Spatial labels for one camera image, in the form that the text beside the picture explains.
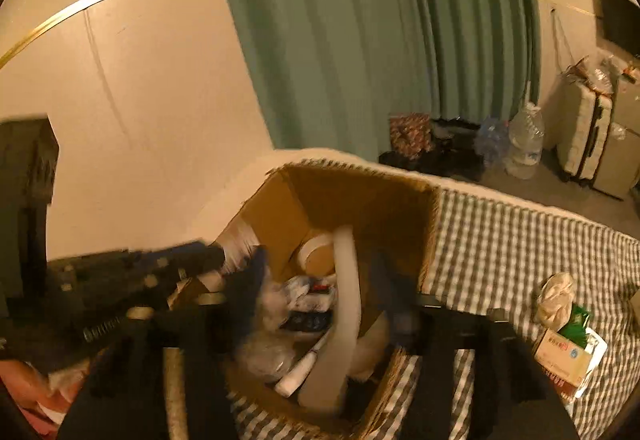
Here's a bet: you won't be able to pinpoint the white tube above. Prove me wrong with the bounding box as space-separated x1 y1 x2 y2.
275 335 331 396

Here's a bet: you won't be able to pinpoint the floral patterned bag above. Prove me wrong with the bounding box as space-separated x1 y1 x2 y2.
389 112 435 156

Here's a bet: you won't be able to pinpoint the white suitcase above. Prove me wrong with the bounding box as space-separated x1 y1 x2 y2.
556 65 613 186

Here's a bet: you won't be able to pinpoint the clear plastic bag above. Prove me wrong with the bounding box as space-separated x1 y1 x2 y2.
575 55 616 93

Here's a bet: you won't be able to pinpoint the cardboard box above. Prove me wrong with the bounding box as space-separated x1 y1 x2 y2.
167 162 441 440

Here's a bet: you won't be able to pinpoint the tan and red medicine box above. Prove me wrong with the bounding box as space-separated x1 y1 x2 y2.
532 327 593 403

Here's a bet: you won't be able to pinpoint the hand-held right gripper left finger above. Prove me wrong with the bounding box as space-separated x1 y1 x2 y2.
55 245 273 440

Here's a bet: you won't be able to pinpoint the large clear water jug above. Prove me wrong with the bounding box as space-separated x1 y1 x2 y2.
504 101 546 180

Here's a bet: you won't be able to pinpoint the wide green curtain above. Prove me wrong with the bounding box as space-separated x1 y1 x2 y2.
204 0 542 163

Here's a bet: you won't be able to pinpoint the hanging wall cables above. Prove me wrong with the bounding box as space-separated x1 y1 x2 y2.
550 7 576 71

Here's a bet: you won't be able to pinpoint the grey mini fridge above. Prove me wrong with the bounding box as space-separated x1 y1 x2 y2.
592 75 640 200

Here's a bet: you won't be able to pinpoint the bag of blue bottles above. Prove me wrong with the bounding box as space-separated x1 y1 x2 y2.
475 116 511 168

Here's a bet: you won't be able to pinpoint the white printed plastic pack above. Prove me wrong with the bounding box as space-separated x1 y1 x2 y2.
260 277 331 331

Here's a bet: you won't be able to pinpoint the small white crumpled packet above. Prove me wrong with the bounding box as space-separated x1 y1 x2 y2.
535 271 576 326

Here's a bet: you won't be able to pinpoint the green packet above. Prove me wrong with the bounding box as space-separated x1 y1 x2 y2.
557 304 591 348

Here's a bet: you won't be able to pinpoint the slim white packet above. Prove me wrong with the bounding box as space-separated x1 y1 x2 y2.
580 327 608 391

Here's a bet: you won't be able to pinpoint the grey checkered blanket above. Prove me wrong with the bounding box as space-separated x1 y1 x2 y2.
235 187 640 440

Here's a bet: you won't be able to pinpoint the dark bag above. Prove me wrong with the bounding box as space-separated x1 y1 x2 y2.
378 117 486 183

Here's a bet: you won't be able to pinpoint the black wall television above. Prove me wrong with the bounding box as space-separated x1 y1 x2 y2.
598 0 640 58

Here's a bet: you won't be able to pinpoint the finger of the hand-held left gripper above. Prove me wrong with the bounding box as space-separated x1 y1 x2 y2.
120 240 226 281

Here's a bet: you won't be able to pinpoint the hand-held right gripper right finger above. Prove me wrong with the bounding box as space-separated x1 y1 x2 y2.
372 255 581 440

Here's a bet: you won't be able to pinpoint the dark furniture panel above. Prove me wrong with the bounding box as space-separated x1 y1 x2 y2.
0 115 60 301

